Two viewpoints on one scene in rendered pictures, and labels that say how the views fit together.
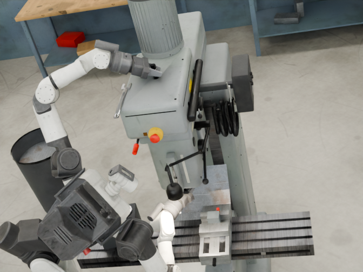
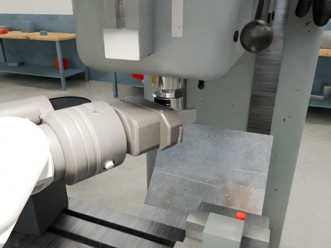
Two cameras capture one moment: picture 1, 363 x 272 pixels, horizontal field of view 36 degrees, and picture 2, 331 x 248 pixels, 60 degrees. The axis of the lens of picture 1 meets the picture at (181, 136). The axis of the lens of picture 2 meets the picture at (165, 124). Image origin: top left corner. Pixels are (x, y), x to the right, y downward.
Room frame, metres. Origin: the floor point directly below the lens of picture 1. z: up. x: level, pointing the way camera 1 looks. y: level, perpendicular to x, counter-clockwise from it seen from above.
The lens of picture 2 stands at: (1.64, -0.01, 1.39)
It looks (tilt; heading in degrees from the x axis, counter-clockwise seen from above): 23 degrees down; 8
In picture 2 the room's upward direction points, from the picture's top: straight up
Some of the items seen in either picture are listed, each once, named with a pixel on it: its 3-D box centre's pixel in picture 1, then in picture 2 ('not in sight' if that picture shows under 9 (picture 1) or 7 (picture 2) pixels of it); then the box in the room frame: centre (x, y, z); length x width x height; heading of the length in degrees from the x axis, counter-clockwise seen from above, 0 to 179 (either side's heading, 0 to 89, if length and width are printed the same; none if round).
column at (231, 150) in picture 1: (209, 174); (224, 169); (2.65, -0.11, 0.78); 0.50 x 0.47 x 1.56; 166
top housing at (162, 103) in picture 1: (160, 90); not in sight; (2.06, 0.04, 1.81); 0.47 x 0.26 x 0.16; 166
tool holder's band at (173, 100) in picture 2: not in sight; (168, 96); (2.05, 0.04, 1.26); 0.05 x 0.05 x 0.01
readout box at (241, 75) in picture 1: (243, 82); not in sight; (2.26, -0.36, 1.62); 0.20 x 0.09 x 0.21; 166
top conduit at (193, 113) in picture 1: (194, 88); not in sight; (2.04, -0.11, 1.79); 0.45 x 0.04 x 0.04; 166
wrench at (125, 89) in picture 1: (121, 100); not in sight; (1.93, 0.20, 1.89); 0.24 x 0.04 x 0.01; 165
